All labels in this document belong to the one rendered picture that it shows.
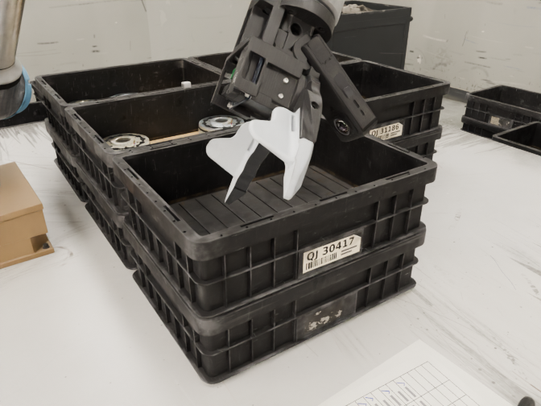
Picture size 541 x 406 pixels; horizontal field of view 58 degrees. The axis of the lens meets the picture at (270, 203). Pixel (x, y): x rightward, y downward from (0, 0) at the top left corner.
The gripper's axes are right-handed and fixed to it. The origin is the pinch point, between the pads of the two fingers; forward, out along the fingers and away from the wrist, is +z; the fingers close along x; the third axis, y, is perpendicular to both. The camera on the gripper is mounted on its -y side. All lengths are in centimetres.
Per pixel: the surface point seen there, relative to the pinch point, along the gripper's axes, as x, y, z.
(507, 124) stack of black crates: -109, -141, -92
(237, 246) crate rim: -8.5, -2.4, 3.7
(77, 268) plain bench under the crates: -51, 10, 14
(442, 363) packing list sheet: -8.9, -36.7, 9.6
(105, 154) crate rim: -35.5, 13.0, -4.5
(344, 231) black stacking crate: -12.6, -17.9, -3.2
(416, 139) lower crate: -46, -50, -36
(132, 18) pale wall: -355, 16, -161
